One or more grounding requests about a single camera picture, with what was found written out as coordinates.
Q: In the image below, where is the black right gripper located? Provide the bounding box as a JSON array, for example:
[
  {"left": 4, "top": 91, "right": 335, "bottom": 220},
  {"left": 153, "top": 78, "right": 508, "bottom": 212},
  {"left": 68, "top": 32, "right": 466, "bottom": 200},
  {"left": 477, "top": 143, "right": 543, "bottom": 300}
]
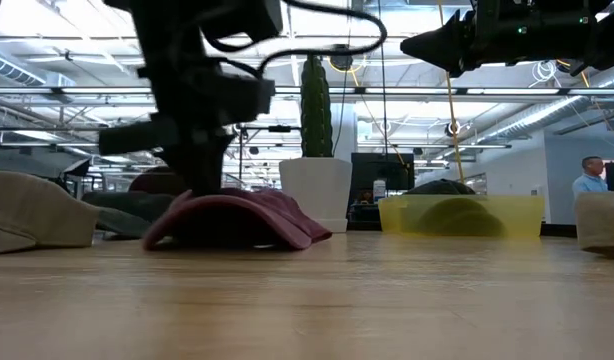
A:
[{"left": 400, "top": 0, "right": 596, "bottom": 79}]

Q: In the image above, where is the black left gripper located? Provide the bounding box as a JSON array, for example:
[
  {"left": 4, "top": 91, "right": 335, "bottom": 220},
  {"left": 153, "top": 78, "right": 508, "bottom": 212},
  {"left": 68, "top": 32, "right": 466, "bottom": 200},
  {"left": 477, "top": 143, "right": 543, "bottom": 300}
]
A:
[{"left": 99, "top": 74, "right": 276, "bottom": 198}]

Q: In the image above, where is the maroon baseball cap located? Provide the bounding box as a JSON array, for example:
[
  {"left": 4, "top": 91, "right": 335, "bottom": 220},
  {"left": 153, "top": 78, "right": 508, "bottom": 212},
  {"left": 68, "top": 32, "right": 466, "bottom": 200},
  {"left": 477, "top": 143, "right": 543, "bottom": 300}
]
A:
[
  {"left": 128, "top": 166, "right": 188, "bottom": 197},
  {"left": 141, "top": 187, "right": 334, "bottom": 252}
]

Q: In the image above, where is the beige baseball cap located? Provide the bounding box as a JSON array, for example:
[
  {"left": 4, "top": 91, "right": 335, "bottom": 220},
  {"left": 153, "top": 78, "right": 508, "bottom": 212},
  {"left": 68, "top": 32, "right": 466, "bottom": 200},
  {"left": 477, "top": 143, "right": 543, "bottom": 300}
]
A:
[
  {"left": 574, "top": 190, "right": 614, "bottom": 260},
  {"left": 0, "top": 169, "right": 102, "bottom": 257}
]

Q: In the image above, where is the clear plastic bin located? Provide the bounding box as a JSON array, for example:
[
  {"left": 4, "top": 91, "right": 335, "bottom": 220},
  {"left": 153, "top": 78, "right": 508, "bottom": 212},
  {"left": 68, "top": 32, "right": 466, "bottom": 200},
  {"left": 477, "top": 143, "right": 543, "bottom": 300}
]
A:
[{"left": 220, "top": 171, "right": 246, "bottom": 192}]

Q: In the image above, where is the black boom stand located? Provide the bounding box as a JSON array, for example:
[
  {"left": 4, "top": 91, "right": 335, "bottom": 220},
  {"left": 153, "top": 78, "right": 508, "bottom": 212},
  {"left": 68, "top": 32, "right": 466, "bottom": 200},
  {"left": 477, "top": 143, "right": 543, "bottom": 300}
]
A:
[{"left": 235, "top": 122, "right": 303, "bottom": 174}]

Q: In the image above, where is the white hexagonal plant pot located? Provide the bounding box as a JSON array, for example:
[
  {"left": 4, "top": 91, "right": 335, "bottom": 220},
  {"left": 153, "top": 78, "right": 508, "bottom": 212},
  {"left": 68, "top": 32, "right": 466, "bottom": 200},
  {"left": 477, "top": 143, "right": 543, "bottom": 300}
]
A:
[{"left": 278, "top": 157, "right": 354, "bottom": 235}]

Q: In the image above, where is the white bottle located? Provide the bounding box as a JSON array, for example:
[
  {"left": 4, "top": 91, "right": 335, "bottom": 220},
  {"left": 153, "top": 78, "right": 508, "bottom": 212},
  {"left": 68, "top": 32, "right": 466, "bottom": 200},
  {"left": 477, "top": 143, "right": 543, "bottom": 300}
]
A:
[{"left": 371, "top": 178, "right": 389, "bottom": 204}]

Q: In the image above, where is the yellow translucent plastic bin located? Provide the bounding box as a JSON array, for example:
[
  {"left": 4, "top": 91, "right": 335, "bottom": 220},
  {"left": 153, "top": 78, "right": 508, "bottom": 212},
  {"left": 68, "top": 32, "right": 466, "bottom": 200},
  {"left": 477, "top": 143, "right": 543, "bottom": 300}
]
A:
[{"left": 377, "top": 193, "right": 546, "bottom": 240}]

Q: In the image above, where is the person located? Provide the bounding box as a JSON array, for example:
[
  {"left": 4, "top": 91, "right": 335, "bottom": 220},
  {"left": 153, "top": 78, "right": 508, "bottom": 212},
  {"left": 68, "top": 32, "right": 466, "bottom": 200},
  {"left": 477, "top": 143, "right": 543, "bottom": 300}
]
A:
[{"left": 571, "top": 155, "right": 610, "bottom": 199}]

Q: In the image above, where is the black left wrist camera cable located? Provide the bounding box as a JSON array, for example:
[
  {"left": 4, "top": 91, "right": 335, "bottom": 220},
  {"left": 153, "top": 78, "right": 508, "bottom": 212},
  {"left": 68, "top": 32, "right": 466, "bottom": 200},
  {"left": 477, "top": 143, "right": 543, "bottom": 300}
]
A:
[{"left": 201, "top": 0, "right": 389, "bottom": 77}]

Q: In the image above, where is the yellow hanging cable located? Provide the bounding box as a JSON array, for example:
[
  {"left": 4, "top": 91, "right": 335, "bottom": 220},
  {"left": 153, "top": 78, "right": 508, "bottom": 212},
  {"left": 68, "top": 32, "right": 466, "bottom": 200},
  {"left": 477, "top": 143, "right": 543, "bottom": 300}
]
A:
[{"left": 436, "top": 0, "right": 467, "bottom": 184}]

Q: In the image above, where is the black hanging cable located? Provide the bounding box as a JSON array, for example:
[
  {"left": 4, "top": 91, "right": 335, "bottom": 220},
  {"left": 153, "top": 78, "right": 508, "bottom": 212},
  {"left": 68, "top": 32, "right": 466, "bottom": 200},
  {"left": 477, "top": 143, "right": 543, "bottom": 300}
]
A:
[{"left": 376, "top": 0, "right": 390, "bottom": 157}]

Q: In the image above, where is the black ceiling cable reel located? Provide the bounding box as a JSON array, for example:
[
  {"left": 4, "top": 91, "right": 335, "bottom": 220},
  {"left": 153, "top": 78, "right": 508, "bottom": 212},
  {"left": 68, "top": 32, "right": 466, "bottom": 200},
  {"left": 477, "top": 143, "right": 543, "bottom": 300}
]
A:
[{"left": 329, "top": 43, "right": 355, "bottom": 73}]

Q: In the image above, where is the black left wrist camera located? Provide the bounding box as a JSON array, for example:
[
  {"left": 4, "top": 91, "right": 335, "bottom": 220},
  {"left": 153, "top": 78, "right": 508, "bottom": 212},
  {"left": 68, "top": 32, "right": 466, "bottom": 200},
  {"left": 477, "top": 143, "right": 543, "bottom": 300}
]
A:
[{"left": 202, "top": 0, "right": 285, "bottom": 44}]

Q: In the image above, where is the black metal table frame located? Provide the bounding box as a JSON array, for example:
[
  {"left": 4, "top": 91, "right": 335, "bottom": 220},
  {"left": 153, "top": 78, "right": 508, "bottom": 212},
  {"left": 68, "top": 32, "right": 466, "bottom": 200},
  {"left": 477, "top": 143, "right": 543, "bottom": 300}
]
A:
[{"left": 539, "top": 223, "right": 579, "bottom": 239}]

